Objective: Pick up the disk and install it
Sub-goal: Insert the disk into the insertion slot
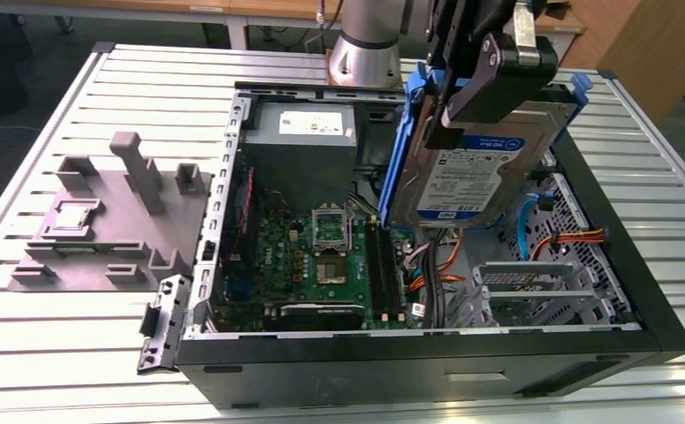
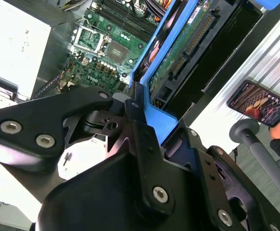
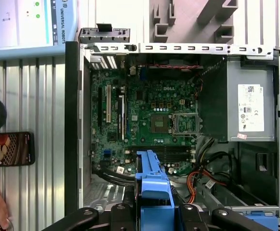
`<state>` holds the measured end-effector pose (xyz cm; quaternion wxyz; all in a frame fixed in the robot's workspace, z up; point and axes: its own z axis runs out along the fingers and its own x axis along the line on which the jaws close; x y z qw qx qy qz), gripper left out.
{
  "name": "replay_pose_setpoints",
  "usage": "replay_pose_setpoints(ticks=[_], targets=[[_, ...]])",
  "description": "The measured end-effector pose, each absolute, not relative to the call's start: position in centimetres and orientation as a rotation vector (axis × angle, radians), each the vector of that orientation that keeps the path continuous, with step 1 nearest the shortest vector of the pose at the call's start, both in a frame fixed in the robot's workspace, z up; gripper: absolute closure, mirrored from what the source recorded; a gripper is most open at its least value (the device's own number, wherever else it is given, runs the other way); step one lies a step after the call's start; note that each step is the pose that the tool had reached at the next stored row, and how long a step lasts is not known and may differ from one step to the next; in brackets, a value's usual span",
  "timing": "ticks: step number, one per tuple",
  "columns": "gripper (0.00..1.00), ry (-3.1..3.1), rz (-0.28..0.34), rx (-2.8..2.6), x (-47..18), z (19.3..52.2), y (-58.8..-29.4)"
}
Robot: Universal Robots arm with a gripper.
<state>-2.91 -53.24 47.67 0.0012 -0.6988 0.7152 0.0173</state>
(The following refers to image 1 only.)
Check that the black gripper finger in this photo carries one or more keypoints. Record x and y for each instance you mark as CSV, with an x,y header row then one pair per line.
x,y
495,97
445,70

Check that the hard disk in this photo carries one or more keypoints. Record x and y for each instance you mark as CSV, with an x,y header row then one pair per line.
x,y
466,185

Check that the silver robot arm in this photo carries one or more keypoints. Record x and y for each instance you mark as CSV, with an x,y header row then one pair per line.
x,y
365,44

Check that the grey metal disk bay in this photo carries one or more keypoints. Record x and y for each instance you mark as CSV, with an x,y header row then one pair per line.
x,y
537,295

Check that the wooden desk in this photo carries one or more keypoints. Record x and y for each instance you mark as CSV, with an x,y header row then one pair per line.
x,y
569,28

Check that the brown wooden cabinet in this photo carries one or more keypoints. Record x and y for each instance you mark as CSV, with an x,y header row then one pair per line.
x,y
660,53

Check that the grey power supply unit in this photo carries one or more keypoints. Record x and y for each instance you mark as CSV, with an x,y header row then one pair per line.
x,y
300,168

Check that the locking lever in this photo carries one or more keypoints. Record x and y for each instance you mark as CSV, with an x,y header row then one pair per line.
x,y
348,234

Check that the black RAM slot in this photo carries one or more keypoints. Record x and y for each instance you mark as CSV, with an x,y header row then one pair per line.
x,y
393,265
377,265

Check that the CPU socket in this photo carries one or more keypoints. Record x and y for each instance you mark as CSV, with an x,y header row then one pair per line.
x,y
331,273

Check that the green motherboard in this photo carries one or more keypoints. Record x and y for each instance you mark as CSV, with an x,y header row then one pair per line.
x,y
286,265

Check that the black graphics card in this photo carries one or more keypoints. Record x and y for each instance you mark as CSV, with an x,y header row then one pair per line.
x,y
318,318

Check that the black PC case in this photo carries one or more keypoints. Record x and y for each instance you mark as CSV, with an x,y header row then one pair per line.
x,y
377,371

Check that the grey parts rack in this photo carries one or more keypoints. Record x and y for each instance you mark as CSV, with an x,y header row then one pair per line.
x,y
123,260

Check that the silver CPU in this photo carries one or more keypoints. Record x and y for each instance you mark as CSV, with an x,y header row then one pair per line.
x,y
72,219

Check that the green RAM stick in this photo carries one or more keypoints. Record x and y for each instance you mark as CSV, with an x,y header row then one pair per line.
x,y
83,249

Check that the grey card retainer bracket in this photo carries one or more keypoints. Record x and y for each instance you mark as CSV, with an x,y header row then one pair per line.
x,y
164,327

